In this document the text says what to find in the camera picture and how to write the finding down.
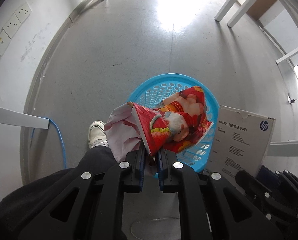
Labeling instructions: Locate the wall socket panel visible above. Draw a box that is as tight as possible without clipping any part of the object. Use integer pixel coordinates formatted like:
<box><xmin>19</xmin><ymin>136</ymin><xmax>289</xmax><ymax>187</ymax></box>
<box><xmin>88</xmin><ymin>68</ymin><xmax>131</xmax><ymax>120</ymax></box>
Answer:
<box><xmin>0</xmin><ymin>2</ymin><xmax>32</xmax><ymax>56</ymax></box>

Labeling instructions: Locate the black trousers leg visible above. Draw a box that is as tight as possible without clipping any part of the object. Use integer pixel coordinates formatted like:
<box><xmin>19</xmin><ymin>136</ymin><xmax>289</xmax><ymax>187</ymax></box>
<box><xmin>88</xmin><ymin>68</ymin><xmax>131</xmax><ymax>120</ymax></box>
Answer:
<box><xmin>0</xmin><ymin>146</ymin><xmax>116</xmax><ymax>235</ymax></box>

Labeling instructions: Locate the white HP cardboard box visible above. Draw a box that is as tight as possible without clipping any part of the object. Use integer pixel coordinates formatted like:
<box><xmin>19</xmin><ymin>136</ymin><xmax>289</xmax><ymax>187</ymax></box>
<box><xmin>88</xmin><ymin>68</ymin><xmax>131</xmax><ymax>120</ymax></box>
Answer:
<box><xmin>203</xmin><ymin>106</ymin><xmax>276</xmax><ymax>193</ymax></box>

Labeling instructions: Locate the blue cable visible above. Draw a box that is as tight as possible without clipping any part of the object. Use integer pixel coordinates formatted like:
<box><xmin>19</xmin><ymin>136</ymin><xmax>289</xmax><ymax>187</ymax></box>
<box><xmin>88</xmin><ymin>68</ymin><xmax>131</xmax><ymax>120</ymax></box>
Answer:
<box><xmin>29</xmin><ymin>116</ymin><xmax>68</xmax><ymax>169</ymax></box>

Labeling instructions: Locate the white table leg frame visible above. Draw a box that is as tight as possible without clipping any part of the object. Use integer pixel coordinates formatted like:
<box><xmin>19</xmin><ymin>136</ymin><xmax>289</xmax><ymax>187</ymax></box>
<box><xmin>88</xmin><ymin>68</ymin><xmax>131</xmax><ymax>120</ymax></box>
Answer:
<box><xmin>0</xmin><ymin>107</ymin><xmax>49</xmax><ymax>129</ymax></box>

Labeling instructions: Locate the white sneaker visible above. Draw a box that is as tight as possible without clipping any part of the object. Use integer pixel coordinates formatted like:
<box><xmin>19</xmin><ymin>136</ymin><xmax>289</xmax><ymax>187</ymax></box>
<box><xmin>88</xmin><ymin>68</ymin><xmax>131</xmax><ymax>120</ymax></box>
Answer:
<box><xmin>88</xmin><ymin>121</ymin><xmax>109</xmax><ymax>149</ymax></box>

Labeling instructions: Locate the red snack bag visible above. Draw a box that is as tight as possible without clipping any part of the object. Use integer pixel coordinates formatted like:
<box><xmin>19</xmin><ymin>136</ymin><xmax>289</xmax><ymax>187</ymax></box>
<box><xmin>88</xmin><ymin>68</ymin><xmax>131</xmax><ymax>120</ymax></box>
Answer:
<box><xmin>104</xmin><ymin>85</ymin><xmax>214</xmax><ymax>178</ymax></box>

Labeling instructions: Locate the blue plastic waste basket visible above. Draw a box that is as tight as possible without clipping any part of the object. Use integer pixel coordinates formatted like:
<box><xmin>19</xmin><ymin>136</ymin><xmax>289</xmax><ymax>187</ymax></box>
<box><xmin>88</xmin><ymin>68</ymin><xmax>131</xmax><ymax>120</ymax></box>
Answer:
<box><xmin>128</xmin><ymin>73</ymin><xmax>219</xmax><ymax>172</ymax></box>

